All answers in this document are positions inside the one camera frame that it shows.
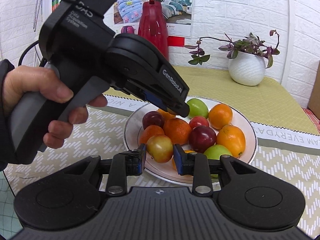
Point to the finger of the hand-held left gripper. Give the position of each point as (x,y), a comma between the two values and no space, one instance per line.
(152,100)
(175,85)

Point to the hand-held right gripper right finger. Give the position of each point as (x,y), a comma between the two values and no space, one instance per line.
(178,160)

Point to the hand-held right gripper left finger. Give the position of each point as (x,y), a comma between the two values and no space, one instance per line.
(142,158)

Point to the yellowish orange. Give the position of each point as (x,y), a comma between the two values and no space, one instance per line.
(189,152)

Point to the small orange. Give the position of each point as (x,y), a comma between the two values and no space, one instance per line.
(162,114)

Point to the dark red plum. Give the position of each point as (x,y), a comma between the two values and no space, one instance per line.
(202,138)
(153,119)

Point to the yellow-red plum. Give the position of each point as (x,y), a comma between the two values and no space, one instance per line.
(160,148)

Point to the reddish orange tangerine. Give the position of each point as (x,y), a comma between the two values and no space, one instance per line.
(177,130)
(150,133)

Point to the green apple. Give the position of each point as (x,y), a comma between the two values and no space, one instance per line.
(198,108)
(217,152)

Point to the large orange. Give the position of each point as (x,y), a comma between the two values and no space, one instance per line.
(220,116)
(230,140)

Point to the white porcelain plate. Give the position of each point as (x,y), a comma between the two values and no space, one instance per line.
(250,140)

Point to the person's left forearm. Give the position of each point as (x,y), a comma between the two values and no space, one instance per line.
(3,67)

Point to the person's left hand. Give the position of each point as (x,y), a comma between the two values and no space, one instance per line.
(30,80)

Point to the pink water bottle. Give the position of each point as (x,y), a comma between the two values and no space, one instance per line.
(128,30)

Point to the red thermos jug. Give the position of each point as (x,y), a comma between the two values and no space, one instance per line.
(153,27)

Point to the purple plant in white pot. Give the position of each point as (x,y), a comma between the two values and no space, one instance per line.
(246,70)

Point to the red patterned packet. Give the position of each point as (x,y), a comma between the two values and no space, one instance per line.
(311,117)

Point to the cardboard box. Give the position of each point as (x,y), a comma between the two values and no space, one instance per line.
(315,87)

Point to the red wall banner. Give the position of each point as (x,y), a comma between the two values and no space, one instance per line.
(176,40)

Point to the bedding wall poster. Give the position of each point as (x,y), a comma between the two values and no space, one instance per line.
(175,0)

